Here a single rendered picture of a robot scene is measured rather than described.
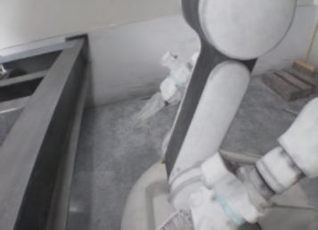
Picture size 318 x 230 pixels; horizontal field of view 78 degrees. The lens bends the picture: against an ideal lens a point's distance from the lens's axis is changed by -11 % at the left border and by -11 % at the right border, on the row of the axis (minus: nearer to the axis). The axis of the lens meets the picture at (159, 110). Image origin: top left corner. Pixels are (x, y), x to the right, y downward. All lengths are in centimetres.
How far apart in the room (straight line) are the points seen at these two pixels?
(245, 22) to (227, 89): 14
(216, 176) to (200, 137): 21
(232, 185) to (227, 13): 23
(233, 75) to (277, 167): 19
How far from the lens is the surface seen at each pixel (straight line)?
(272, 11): 37
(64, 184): 88
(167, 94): 68
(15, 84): 132
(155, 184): 86
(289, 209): 75
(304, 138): 31
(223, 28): 34
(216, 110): 44
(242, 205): 32
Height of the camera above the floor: 101
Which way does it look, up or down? 32 degrees down
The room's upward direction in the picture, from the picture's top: 7 degrees counter-clockwise
